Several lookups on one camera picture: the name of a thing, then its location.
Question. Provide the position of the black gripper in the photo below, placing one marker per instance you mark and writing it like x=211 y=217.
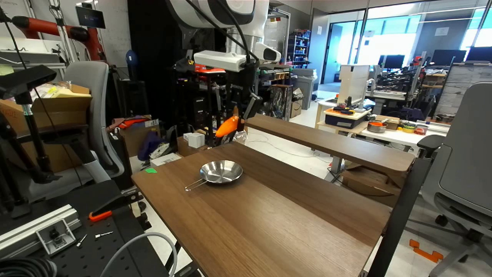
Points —
x=245 y=85

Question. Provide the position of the orange carrot plushie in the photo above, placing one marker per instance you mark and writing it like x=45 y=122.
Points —
x=226 y=126

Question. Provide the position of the red robot arm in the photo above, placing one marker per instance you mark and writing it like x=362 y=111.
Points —
x=51 y=28

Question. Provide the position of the silver metal frying pan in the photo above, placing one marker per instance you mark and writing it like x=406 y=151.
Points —
x=220 y=171

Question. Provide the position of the metal shelving rack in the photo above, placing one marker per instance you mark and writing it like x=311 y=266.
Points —
x=277 y=77

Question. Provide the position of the orange flat box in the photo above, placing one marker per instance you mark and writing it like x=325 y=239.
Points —
x=208 y=69

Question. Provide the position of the small white box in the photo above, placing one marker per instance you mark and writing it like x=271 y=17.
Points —
x=194 y=139

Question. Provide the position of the long wooden bench table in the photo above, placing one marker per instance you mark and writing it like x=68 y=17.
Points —
x=328 y=140

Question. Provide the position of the purple cloth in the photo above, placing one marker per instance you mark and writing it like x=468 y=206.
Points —
x=151 y=145

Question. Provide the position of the black tray wooden lid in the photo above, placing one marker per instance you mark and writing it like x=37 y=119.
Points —
x=346 y=117

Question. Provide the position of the green tape square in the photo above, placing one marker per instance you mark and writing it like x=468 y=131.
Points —
x=150 y=169

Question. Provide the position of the pale upright board panel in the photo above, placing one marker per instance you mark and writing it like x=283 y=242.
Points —
x=354 y=82

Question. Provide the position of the orange tape roll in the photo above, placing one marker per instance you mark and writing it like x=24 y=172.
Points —
x=377 y=126

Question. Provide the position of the brown cardboard box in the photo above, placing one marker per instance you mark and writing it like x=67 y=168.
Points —
x=369 y=183

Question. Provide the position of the grey office chair light back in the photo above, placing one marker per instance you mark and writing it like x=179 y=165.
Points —
x=94 y=102

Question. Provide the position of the black computer monitor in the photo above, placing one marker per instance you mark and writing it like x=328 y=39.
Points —
x=480 y=54
x=448 y=55
x=394 y=62

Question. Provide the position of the white work table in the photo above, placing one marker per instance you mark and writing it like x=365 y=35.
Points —
x=400 y=137

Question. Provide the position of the large cardboard box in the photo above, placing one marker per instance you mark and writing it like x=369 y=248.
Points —
x=59 y=109

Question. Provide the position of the small metal screw tool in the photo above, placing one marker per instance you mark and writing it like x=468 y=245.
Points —
x=103 y=234

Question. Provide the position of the black perforated breadboard plate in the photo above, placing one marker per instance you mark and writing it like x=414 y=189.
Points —
x=97 y=251

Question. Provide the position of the gridded whiteboard panel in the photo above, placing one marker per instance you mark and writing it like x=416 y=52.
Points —
x=462 y=86

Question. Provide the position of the grey mesh office chair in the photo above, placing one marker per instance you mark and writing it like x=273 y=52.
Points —
x=466 y=154

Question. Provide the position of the orange floor marker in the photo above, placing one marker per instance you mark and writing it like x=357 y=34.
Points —
x=425 y=252

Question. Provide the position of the black camera stand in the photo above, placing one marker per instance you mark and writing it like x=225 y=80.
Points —
x=24 y=82

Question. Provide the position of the aluminium corner bracket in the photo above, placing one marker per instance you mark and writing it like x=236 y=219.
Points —
x=56 y=237

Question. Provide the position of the aluminium extrusion rail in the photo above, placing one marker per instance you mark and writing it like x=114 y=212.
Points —
x=36 y=225

